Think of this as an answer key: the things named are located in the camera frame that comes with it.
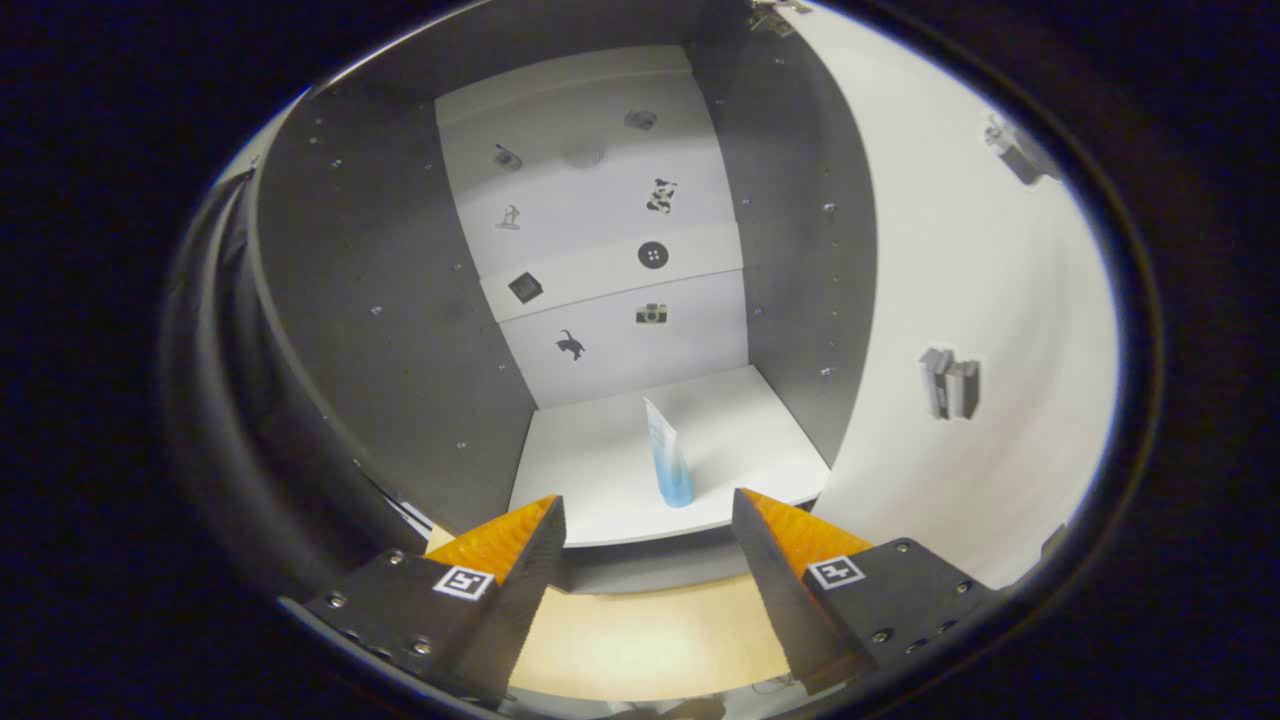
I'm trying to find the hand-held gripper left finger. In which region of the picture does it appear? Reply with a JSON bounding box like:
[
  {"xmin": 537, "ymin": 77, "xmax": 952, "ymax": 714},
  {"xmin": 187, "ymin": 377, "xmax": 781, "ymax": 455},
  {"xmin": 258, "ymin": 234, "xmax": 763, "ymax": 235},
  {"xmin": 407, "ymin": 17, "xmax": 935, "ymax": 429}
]
[{"xmin": 278, "ymin": 494, "xmax": 568, "ymax": 706}]

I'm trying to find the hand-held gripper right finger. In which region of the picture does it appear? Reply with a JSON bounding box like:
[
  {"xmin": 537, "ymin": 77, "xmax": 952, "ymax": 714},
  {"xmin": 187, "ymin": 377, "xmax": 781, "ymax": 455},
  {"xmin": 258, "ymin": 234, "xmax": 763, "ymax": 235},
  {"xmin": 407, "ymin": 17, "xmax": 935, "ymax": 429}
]
[{"xmin": 731, "ymin": 487, "xmax": 1003, "ymax": 698}]

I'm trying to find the blue white tube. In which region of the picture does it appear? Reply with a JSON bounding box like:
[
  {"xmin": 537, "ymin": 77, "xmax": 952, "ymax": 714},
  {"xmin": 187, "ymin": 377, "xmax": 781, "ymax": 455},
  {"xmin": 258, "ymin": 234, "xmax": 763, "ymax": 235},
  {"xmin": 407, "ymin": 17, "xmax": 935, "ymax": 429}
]
[{"xmin": 643, "ymin": 397, "xmax": 695, "ymax": 509}]

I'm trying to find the pale grey cabinet door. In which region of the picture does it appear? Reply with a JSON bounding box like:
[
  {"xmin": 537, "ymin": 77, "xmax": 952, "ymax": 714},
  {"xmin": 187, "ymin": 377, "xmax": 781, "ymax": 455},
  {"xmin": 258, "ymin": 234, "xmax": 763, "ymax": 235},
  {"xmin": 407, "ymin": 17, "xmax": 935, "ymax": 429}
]
[{"xmin": 775, "ymin": 0, "xmax": 1121, "ymax": 591}]

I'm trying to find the grey cabinet body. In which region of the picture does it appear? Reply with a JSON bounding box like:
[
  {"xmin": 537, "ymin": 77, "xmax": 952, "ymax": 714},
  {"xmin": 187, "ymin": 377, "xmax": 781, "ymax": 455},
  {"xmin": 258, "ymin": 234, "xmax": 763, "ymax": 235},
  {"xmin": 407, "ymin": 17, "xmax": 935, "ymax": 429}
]
[{"xmin": 245, "ymin": 0, "xmax": 881, "ymax": 596}]

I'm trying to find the black backdrop cloth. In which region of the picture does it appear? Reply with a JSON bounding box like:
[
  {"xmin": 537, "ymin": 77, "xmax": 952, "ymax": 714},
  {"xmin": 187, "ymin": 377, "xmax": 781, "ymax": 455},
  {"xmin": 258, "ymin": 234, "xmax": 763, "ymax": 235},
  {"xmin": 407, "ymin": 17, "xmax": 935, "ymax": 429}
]
[{"xmin": 160, "ymin": 175, "xmax": 431, "ymax": 601}]

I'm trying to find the metal door hinge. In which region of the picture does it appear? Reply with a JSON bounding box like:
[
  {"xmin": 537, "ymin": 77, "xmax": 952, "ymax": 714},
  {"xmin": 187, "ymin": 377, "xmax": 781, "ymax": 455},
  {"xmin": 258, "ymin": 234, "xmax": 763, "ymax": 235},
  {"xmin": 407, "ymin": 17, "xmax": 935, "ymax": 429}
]
[{"xmin": 745, "ymin": 0, "xmax": 813, "ymax": 36}]

